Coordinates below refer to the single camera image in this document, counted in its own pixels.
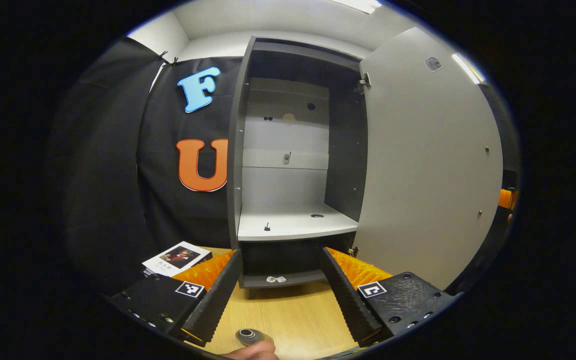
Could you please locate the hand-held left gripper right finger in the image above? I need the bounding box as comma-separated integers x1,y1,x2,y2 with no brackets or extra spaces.
318,246,456,347

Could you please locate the ceiling light panel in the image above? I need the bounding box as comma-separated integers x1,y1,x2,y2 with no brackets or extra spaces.
328,0,384,15
451,52,487,85

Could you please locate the dark grey cabinet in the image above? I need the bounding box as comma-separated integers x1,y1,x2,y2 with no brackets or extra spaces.
227,35,371,301

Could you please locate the silver bottle with printed label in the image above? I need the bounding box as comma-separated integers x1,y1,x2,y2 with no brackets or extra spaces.
234,327,275,347

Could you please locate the white book with portrait cover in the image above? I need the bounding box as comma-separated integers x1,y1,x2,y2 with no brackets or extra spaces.
141,241,214,279

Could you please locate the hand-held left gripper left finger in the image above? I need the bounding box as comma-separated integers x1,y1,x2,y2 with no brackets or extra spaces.
109,248,245,348

